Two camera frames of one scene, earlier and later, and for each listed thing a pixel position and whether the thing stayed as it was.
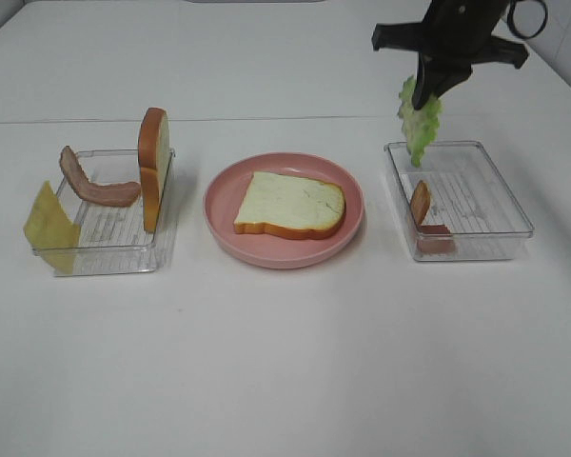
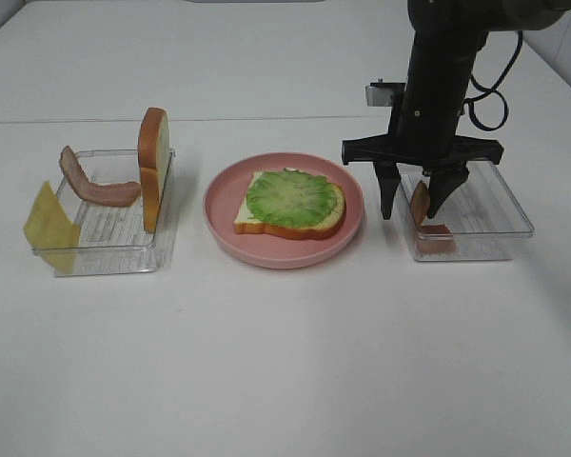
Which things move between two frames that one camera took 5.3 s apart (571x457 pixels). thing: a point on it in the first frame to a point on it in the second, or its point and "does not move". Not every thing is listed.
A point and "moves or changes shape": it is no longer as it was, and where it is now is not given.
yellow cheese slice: (50, 233) does not move
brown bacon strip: (431, 239) does not move
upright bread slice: (153, 138) does not move
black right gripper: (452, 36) to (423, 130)
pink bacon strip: (114, 193) does not move
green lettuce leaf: (421, 127) moves or changes shape
